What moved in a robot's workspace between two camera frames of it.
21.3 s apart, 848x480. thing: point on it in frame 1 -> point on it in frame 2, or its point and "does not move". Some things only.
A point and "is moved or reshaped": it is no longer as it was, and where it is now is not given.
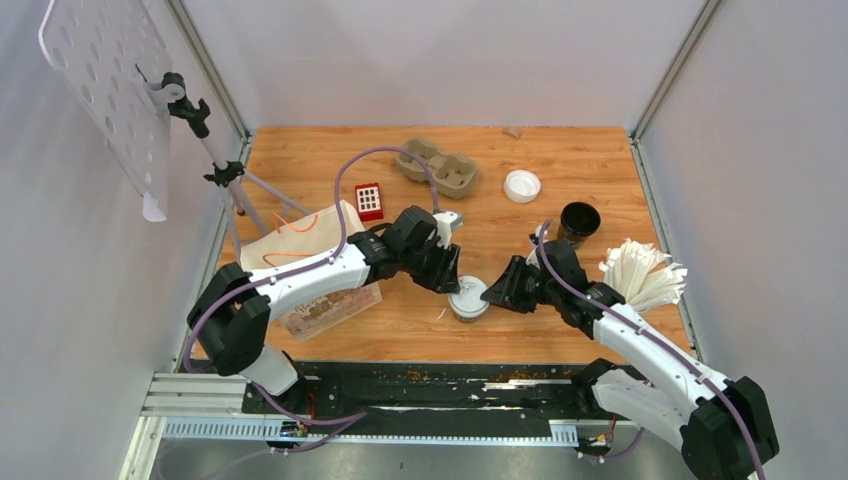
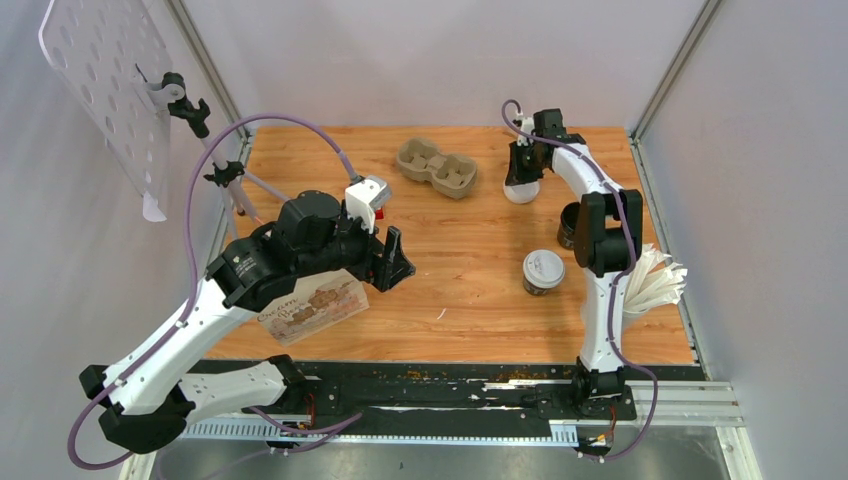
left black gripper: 445,279 -> 383,272
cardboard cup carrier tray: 454,174 does not move
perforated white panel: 110,50 does not move
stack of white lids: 521,186 does not move
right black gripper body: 538,291 -> 526,167
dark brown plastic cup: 468,319 is moved or reshaped
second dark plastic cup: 578,220 does not move
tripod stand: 170,90 does not move
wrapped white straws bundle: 643,276 does not move
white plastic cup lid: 468,301 is moved or reshaped
